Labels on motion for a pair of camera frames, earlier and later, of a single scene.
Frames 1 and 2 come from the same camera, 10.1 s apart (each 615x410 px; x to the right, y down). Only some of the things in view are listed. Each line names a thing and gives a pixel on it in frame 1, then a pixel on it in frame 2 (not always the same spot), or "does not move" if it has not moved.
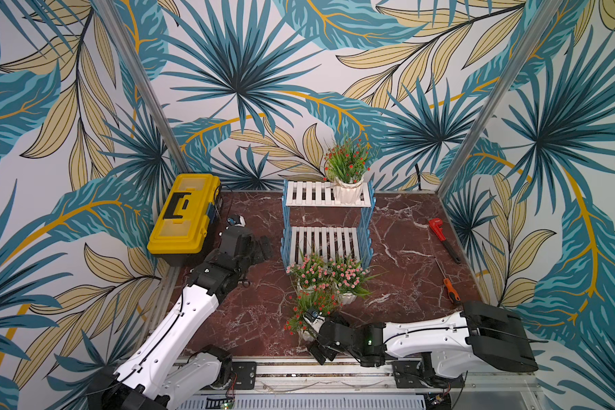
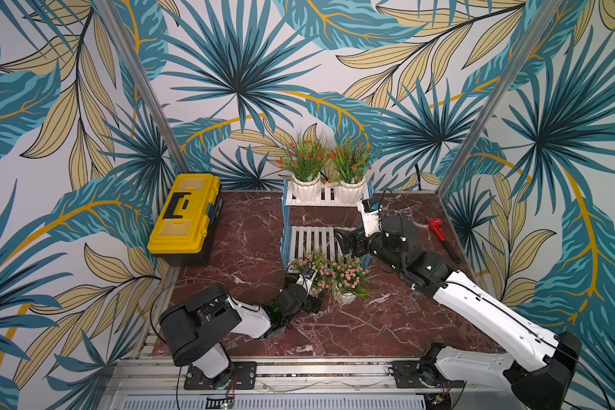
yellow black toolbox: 188,221 does not move
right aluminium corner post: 499,95 does not move
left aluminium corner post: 145,83 does not move
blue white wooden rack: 313,222 does not move
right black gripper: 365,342 -> 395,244
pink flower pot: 314,273 does not move
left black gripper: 260,256 -> 310,306
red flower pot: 346,164 does not move
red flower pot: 304,302 -> 304,161
